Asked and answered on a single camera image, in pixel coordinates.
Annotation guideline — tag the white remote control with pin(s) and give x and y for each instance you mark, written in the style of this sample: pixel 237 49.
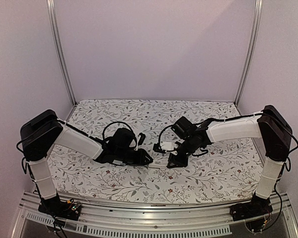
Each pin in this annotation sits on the white remote control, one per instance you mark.
pixel 158 164

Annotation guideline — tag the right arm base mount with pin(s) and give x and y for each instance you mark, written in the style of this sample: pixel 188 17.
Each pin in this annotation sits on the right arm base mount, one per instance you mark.
pixel 255 207

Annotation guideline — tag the right aluminium frame post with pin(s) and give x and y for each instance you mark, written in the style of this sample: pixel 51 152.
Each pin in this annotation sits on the right aluminium frame post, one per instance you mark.
pixel 250 51

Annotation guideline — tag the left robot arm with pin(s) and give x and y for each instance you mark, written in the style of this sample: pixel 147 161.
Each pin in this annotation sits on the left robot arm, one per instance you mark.
pixel 40 135

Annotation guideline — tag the front aluminium rail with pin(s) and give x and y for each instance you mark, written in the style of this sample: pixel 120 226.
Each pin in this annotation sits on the front aluminium rail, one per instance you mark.
pixel 102 218

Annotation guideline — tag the floral patterned table mat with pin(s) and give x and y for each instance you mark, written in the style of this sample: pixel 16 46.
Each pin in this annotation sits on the floral patterned table mat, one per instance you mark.
pixel 229 171

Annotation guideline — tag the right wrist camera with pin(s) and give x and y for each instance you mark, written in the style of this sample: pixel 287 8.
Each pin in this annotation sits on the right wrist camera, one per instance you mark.
pixel 164 147

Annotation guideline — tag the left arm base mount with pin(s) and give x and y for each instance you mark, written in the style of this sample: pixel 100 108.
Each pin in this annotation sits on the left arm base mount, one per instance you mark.
pixel 55 207

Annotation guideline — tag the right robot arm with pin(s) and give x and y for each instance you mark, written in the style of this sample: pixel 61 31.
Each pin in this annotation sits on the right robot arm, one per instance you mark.
pixel 267 127

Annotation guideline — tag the aluminium frame post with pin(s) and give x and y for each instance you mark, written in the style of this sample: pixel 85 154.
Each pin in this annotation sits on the aluminium frame post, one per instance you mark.
pixel 59 50
pixel 250 51

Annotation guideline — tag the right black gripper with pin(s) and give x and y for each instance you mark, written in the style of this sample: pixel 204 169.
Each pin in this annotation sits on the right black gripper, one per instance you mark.
pixel 180 162

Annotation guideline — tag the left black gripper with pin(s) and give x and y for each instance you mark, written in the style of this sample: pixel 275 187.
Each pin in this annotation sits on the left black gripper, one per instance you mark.
pixel 141 158

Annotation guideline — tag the left aluminium frame post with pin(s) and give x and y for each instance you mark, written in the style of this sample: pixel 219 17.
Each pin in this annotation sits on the left aluminium frame post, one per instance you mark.
pixel 59 50

